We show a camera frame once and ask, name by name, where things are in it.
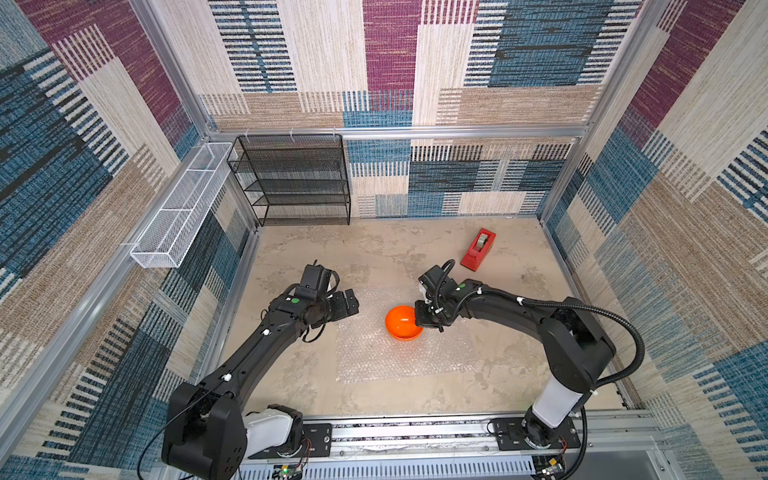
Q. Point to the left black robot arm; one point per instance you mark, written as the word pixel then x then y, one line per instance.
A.
pixel 207 435

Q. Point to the red tape dispenser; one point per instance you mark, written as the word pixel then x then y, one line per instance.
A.
pixel 478 250

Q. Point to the aluminium mounting rail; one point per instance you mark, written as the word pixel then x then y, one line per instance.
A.
pixel 606 444

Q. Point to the white wire mesh basket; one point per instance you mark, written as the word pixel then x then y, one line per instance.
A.
pixel 165 242

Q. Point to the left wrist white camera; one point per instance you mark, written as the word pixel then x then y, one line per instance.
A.
pixel 314 282

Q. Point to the clear bubble wrap sheet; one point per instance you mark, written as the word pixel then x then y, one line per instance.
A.
pixel 366 351

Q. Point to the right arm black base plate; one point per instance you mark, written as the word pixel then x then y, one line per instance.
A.
pixel 520 432

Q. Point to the black wire mesh shelf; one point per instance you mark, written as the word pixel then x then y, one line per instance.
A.
pixel 294 180

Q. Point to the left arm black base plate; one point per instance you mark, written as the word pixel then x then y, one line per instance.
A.
pixel 314 442

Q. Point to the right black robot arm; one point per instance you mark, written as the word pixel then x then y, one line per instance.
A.
pixel 576 346

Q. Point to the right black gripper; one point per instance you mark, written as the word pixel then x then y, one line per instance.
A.
pixel 429 313

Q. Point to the orange plastic bowl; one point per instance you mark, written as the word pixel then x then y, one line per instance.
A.
pixel 400 323

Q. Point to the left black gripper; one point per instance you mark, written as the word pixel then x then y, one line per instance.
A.
pixel 343 310

